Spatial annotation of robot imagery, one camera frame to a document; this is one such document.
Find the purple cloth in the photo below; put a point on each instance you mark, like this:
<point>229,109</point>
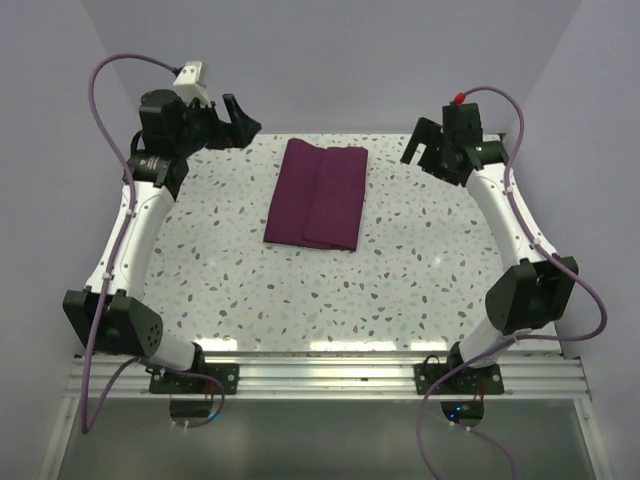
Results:
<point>319,197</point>

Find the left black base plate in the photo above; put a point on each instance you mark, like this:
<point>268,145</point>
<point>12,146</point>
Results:
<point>208,379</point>

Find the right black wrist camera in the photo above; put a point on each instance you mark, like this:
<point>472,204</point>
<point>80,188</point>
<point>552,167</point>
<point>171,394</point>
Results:
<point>461,124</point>

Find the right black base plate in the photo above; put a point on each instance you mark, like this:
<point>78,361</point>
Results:
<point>470,381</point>

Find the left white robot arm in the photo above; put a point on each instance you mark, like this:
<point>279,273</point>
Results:
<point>108,314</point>

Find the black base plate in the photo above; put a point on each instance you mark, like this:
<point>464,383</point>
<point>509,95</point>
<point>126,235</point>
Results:
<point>470,381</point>
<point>208,379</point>

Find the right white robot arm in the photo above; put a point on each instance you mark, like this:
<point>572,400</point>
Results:
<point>531,292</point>

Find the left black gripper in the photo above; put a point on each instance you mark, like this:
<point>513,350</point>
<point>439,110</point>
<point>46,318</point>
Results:
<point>236,134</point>

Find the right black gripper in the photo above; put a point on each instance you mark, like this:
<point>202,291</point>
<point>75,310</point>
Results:
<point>428,132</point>

